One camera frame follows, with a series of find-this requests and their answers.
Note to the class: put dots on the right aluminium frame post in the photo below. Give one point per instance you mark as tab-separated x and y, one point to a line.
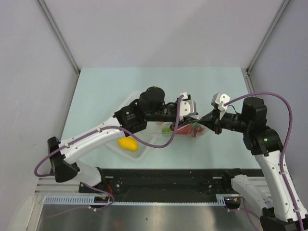
269	33

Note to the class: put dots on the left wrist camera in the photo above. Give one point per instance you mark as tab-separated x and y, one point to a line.
187	106

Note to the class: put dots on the left aluminium frame post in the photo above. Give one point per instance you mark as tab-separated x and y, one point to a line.
42	5

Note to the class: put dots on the red toy apple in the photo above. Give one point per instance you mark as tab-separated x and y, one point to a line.
192	129

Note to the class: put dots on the aluminium frame post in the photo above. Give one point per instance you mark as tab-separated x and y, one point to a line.
42	5
269	33

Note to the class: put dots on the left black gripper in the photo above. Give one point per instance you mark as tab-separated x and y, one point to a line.
186	120

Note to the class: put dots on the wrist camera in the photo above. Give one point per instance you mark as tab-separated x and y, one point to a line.
219	100
187	106

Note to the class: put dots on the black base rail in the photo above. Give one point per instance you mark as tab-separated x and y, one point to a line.
175	185

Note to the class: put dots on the clear zip top bag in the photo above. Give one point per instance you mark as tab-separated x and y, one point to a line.
157	131

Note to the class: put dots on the white plastic basket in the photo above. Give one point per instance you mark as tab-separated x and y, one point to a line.
149	135

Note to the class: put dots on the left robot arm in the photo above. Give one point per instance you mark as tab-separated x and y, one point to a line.
130	119

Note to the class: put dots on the white slotted cable duct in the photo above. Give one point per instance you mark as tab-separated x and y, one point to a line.
98	200

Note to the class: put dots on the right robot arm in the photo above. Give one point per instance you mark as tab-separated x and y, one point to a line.
282	210

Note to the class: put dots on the yellow toy mango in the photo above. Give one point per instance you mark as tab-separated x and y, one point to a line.
128	143

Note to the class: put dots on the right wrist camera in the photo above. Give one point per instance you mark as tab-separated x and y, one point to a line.
219	100

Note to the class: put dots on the light green toy cucumber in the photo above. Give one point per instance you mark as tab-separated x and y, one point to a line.
166	130

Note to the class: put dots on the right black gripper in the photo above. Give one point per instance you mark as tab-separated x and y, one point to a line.
213	120

